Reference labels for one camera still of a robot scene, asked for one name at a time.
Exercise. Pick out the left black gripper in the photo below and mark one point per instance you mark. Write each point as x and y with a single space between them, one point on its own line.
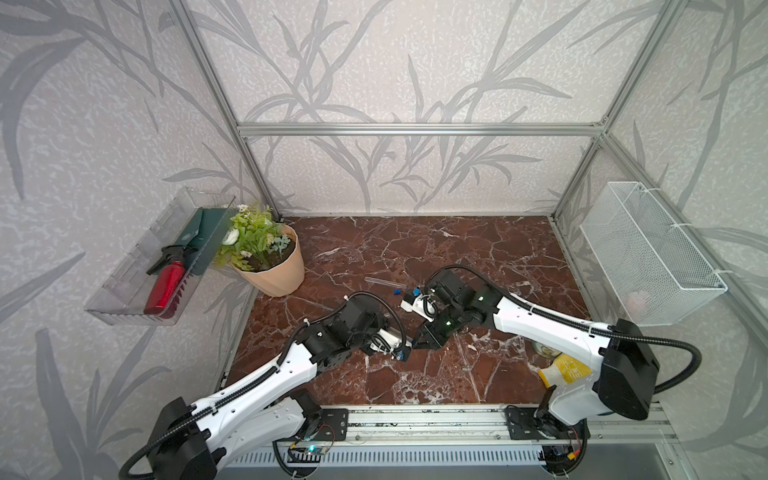
380 322

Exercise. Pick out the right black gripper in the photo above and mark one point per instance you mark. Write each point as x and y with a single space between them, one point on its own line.
427 339

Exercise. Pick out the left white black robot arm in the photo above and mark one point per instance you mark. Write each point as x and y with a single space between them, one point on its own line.
196 440

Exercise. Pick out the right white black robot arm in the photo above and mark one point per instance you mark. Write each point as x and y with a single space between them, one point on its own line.
621 367

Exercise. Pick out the clear test tube far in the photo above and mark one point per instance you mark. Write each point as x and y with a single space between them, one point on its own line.
386 283

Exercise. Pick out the terracotta pot with green plant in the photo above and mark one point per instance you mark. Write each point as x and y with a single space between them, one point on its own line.
263 251

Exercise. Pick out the yellow work glove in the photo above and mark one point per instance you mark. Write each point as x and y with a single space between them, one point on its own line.
564 370

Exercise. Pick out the red spray bottle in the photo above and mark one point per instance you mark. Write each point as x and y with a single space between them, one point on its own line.
170 271

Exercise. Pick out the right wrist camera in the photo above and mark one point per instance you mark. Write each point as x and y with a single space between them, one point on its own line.
418 304

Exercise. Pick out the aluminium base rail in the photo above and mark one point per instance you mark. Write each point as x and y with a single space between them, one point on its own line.
391 425

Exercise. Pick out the white wire mesh basket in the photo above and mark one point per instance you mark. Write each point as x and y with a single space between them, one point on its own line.
658 274

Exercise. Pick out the clear plastic wall bin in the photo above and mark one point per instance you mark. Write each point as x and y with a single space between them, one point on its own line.
120 300

